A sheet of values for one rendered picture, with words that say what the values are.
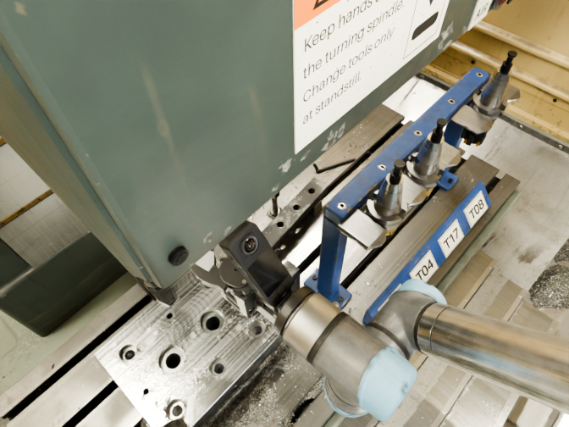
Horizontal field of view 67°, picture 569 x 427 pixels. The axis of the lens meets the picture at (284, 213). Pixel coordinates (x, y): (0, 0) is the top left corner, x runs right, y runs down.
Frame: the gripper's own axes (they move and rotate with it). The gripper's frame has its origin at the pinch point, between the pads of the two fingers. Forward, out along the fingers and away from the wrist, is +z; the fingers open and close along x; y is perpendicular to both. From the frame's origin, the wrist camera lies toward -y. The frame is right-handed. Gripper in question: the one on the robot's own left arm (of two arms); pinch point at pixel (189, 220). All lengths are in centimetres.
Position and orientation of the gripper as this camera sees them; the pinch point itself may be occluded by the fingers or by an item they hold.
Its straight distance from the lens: 62.3
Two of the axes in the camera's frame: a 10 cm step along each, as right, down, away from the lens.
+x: 6.5, -6.4, 4.1
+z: -7.6, -5.3, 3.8
